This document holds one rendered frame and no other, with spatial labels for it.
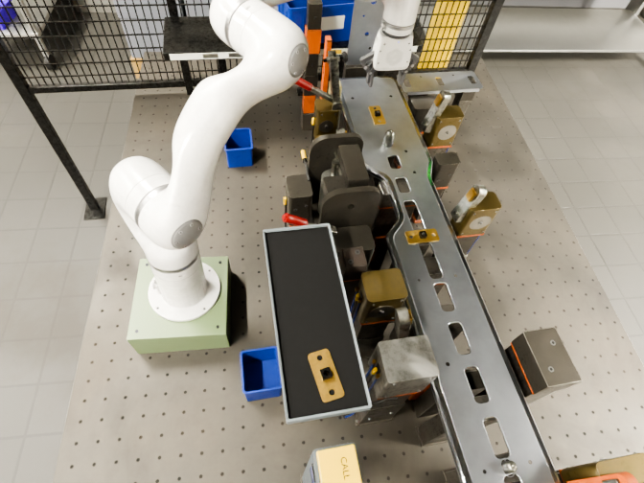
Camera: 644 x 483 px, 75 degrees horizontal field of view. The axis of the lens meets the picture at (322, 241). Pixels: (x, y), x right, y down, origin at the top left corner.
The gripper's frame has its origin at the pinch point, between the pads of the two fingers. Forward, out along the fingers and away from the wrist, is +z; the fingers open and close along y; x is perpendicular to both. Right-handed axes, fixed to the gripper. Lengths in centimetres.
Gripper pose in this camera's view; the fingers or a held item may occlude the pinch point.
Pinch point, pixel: (384, 80)
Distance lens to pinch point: 132.2
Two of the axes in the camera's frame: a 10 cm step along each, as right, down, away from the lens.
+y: 9.8, -1.1, 1.6
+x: -1.8, -8.3, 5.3
